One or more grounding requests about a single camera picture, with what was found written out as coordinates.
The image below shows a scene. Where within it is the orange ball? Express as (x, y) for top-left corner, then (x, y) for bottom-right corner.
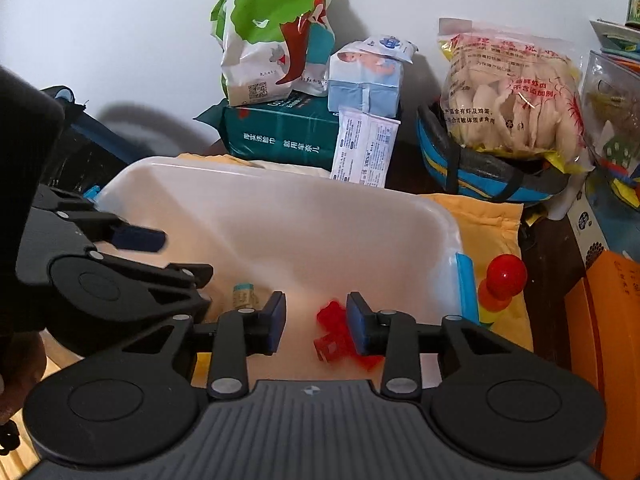
(477, 280), (513, 315)

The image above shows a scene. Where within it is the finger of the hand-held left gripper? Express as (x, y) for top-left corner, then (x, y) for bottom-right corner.
(144, 262), (215, 324)
(32, 185), (167, 254)

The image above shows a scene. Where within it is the white plastic storage bin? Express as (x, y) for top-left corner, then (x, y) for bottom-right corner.
(92, 156), (482, 391)

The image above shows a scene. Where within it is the black mesh chair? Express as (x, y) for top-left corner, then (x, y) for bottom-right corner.
(40, 85), (133, 196)

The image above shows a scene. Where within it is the green white paper bag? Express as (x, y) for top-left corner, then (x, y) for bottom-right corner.
(210, 0), (337, 107)

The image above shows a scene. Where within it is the red ball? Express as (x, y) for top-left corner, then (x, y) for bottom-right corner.
(486, 254), (528, 302)

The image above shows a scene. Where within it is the person's left hand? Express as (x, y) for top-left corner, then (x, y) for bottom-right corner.
(0, 331), (47, 423)

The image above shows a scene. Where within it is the red translucent toy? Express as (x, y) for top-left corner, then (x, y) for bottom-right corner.
(314, 299), (388, 372)

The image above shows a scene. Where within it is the clear bag of chips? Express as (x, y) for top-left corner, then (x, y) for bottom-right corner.
(438, 17), (587, 162)

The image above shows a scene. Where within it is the white sachet packet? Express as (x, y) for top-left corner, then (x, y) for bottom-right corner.
(330, 106), (373, 186)
(357, 112), (402, 189)

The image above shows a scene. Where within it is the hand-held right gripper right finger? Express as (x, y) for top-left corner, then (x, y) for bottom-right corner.
(346, 291), (538, 396)

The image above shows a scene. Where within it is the orange box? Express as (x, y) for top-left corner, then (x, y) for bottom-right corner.
(564, 249), (640, 467)

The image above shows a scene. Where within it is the teal beige toy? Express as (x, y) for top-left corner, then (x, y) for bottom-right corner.
(231, 282), (257, 309)

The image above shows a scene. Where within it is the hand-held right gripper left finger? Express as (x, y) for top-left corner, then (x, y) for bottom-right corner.
(114, 290), (287, 401)

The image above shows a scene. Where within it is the blue black helmet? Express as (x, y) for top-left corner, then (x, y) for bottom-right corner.
(416, 104), (583, 205)

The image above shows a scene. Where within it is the flat book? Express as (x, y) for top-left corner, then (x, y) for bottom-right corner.
(589, 19), (640, 55)

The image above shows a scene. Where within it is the clear box of toys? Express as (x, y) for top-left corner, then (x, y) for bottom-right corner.
(582, 50), (640, 241)

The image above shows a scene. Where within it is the yellow cloth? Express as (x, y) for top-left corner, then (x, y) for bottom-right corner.
(177, 152), (535, 388)

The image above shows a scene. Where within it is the white dotted box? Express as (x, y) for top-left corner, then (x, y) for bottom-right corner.
(569, 194), (612, 272)

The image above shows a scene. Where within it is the light blue tissue pack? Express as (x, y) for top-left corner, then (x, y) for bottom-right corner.
(327, 36), (419, 116)

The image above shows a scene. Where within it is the dark green package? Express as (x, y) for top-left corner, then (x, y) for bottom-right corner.
(194, 91), (352, 172)

